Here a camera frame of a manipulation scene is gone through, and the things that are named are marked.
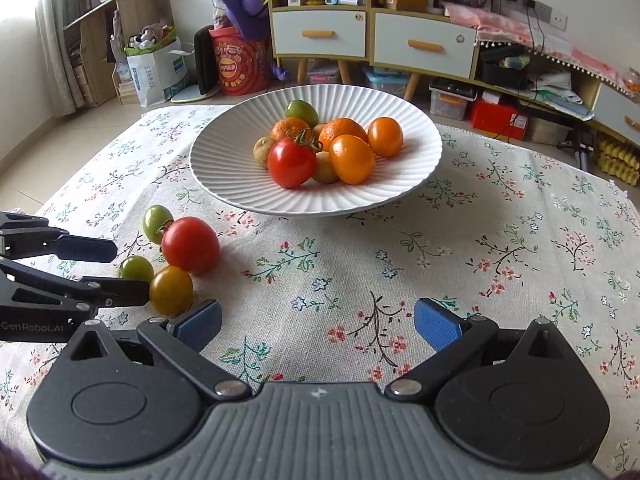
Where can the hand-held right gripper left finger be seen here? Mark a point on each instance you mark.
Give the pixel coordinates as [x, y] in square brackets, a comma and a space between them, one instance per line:
[197, 324]

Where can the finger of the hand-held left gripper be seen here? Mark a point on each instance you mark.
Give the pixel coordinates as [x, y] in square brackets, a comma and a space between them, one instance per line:
[125, 291]
[85, 250]

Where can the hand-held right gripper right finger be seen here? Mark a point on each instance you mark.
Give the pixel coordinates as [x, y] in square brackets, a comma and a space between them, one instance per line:
[440, 327]

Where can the small green tomato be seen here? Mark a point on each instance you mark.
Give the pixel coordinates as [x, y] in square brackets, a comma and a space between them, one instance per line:
[135, 268]

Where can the yellow-green tomato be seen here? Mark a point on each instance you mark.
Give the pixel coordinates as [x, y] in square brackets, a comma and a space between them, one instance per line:
[171, 290]

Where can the red tomato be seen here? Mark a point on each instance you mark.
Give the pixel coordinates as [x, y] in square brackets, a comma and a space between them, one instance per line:
[291, 164]
[191, 246]

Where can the white ribbed plate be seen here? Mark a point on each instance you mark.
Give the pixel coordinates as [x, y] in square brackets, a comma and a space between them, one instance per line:
[400, 180]

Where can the brown longan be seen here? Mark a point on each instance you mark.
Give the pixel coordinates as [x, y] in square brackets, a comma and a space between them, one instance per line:
[319, 131]
[326, 170]
[261, 151]

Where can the orange tomato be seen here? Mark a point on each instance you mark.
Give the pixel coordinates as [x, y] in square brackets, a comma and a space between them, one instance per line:
[385, 136]
[352, 160]

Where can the large orange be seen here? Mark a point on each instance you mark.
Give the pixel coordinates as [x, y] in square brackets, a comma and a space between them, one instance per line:
[342, 129]

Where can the floral tablecloth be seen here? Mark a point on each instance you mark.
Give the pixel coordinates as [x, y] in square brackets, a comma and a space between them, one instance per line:
[500, 260]

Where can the white paper bag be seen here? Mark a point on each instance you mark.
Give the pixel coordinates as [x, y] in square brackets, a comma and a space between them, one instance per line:
[155, 75]

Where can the white oval base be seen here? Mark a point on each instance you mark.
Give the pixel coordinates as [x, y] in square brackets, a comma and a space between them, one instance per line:
[192, 94]

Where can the small mandarin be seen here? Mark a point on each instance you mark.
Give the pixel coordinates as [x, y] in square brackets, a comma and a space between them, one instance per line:
[287, 129]

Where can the red box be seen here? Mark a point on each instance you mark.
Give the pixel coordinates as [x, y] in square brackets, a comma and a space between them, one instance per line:
[500, 120]

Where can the grey curtain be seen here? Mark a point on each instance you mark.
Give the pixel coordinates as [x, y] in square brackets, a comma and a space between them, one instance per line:
[57, 35]

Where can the black flat board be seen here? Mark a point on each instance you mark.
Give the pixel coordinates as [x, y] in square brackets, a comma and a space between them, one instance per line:
[205, 60]

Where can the black tripod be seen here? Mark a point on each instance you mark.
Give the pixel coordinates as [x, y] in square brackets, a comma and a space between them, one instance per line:
[577, 147]

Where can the clear storage box black lid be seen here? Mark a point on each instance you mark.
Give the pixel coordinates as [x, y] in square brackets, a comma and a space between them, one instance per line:
[452, 97]

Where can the wooden bookshelf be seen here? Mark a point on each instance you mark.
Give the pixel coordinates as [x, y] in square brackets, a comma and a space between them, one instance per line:
[120, 15]

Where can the red snack bucket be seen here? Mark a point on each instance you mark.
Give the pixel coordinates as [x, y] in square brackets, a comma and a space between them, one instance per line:
[240, 65]

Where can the yellow egg tray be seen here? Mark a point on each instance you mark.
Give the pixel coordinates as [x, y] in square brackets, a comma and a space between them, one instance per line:
[620, 160]

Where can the clear storage box blue lid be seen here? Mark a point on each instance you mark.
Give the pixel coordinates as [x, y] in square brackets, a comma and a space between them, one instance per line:
[385, 82]

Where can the pile of papers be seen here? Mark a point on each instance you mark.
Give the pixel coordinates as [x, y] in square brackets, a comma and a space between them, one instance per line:
[560, 92]

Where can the black bag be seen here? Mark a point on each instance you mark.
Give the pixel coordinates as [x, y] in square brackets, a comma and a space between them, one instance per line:
[505, 67]

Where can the low wooden cabinet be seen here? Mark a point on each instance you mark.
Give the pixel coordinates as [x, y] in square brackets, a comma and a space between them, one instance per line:
[605, 110]

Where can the clear storage box pink contents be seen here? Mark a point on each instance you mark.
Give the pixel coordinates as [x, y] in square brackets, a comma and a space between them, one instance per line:
[325, 72]

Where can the purple plush toy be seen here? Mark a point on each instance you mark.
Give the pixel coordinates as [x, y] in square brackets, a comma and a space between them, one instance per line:
[245, 2]

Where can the pink cloth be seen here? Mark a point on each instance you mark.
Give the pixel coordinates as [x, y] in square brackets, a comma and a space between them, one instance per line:
[525, 35]

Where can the wooden shelf cabinet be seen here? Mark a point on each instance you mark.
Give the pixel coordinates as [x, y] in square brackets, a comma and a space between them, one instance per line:
[370, 17]

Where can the white blue thermometer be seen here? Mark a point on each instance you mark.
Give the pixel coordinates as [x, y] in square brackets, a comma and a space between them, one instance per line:
[342, 1]

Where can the white wall socket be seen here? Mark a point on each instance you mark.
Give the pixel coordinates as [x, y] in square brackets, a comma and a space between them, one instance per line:
[558, 19]

